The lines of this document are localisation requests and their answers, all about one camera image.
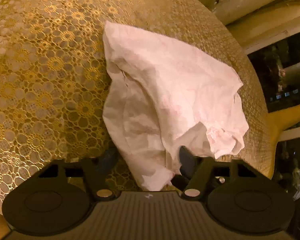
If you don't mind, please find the white t-shirt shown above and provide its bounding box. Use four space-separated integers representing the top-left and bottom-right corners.
103 22 249 191

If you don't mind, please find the gold lace tablecloth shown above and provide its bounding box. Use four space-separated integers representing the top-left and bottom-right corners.
0 0 274 212

